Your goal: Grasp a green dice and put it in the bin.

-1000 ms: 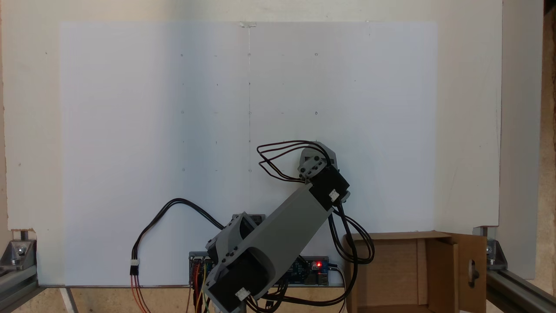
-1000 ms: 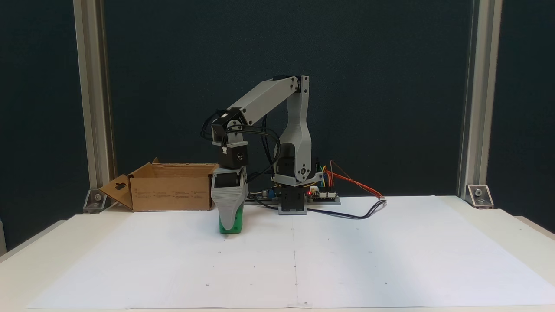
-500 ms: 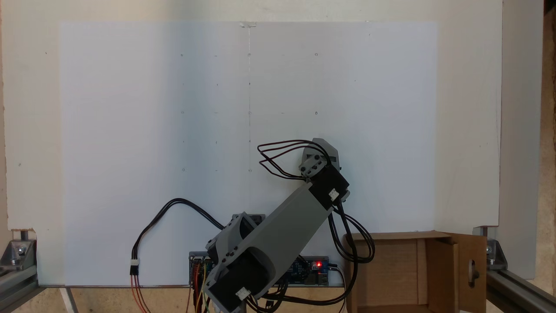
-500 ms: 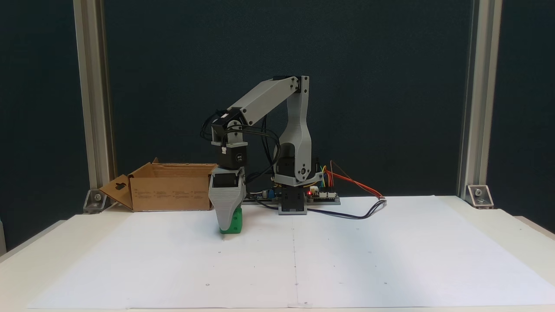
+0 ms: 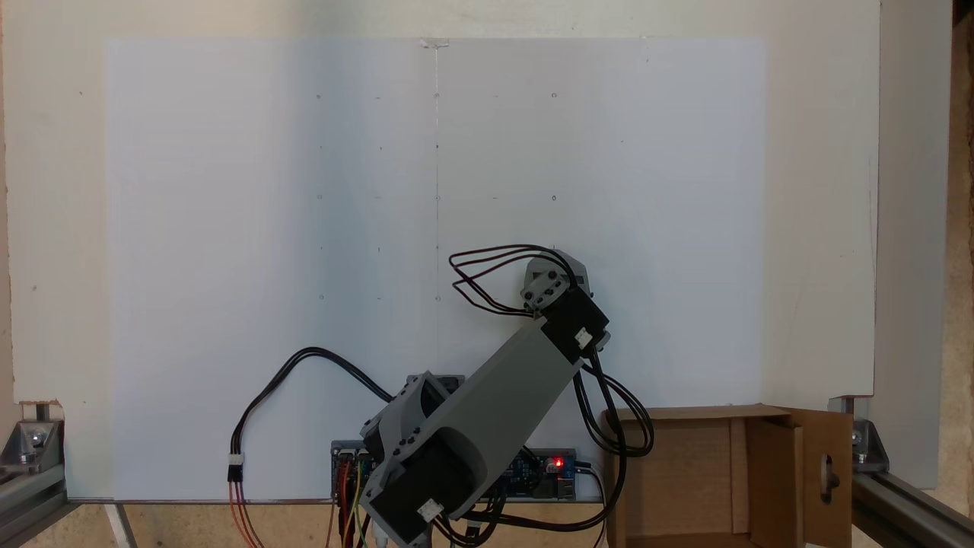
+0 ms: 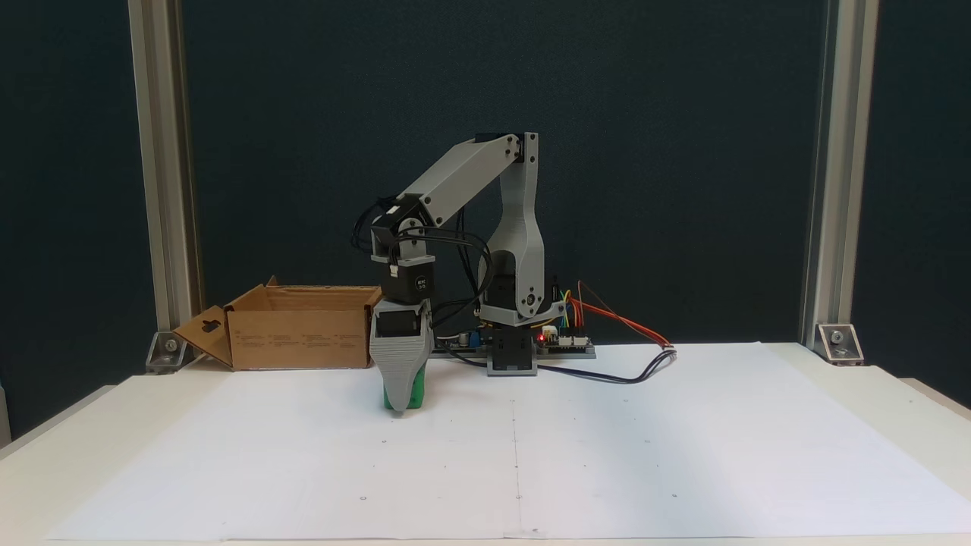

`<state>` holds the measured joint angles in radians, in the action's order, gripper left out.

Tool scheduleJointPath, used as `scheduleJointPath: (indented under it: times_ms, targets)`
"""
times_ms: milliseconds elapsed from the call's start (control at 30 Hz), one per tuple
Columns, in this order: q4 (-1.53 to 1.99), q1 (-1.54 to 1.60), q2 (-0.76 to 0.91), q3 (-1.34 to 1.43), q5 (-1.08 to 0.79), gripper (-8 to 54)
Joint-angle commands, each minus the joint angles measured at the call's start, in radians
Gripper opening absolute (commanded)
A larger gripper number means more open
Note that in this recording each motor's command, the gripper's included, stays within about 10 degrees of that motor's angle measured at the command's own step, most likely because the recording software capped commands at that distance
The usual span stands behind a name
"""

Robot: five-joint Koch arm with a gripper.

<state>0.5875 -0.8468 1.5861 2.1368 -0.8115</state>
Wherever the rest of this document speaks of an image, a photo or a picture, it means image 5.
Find blue circuit board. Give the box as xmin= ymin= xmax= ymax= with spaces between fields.
xmin=487 ymin=448 xmax=581 ymax=502

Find open brown cardboard box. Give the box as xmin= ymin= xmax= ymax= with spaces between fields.
xmin=603 ymin=403 xmax=855 ymax=548

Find white paper sheet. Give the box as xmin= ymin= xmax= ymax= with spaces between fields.
xmin=103 ymin=37 xmax=766 ymax=502

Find black three-wire gripper cable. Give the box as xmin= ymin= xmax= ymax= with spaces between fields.
xmin=448 ymin=244 xmax=581 ymax=317

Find black looped motor cable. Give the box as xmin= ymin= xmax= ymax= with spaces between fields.
xmin=453 ymin=364 xmax=655 ymax=547

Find circuit board with jumper wires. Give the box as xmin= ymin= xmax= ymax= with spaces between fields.
xmin=330 ymin=440 xmax=381 ymax=504

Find coloured jumper wire bundle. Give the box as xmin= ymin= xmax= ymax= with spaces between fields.
xmin=326 ymin=455 xmax=377 ymax=548

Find metal corner bracket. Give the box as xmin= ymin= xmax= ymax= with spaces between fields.
xmin=828 ymin=395 xmax=890 ymax=475
xmin=0 ymin=402 xmax=66 ymax=473

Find black cable with red wires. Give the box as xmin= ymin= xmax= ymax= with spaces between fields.
xmin=227 ymin=346 xmax=393 ymax=548

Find aluminium frame post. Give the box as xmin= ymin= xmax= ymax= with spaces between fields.
xmin=0 ymin=461 xmax=69 ymax=548
xmin=851 ymin=467 xmax=974 ymax=548

